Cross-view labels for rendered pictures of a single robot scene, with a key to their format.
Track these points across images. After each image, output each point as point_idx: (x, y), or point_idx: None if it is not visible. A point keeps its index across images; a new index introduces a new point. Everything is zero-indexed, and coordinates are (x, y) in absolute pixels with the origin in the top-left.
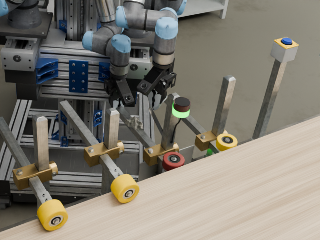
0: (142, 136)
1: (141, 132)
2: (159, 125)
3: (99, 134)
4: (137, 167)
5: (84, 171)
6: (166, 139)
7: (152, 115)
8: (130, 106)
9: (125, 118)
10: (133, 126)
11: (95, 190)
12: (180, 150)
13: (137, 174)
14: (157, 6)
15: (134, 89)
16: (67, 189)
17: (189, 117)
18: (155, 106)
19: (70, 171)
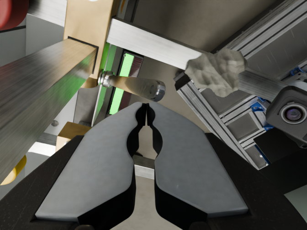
0: (166, 44)
1: (179, 56)
2: (120, 83)
3: (267, 104)
4: (208, 100)
5: (253, 58)
6: (55, 46)
7: (140, 80)
8: (259, 135)
9: (249, 71)
10: (213, 56)
11: (228, 48)
12: (97, 96)
13: (203, 94)
14: None
15: (279, 164)
16: (255, 27)
17: (138, 172)
18: (124, 112)
19: (267, 48)
